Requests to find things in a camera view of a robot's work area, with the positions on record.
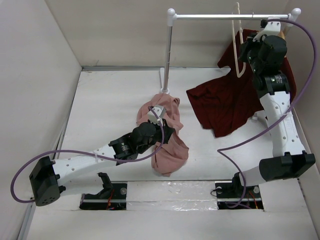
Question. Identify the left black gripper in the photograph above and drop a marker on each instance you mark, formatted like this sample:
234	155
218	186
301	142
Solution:
167	131

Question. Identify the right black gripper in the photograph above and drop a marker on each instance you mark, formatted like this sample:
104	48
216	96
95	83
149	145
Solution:
249	43

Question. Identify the pink t shirt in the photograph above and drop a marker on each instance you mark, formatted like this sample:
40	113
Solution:
173	155

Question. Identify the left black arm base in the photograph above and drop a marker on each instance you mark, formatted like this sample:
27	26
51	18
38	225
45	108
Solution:
112	197

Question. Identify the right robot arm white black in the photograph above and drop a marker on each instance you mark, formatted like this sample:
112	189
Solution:
289	157

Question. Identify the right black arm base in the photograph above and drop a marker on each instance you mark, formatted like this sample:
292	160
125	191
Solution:
229	196

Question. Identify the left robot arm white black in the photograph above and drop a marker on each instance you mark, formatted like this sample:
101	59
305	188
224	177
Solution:
49	179

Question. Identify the wooden hanger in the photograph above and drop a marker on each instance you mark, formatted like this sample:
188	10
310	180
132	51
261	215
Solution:
282	34

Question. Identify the dark red t shirt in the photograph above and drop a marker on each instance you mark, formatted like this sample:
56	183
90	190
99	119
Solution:
225	104

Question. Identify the metal clothes rack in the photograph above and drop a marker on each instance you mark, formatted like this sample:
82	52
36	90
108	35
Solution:
218	36

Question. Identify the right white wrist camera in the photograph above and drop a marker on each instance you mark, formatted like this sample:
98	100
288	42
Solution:
272	27

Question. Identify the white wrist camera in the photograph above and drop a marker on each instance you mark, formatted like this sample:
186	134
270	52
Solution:
272	27
156	112

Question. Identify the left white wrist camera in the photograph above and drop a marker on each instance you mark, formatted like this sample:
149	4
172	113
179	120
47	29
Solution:
156	112

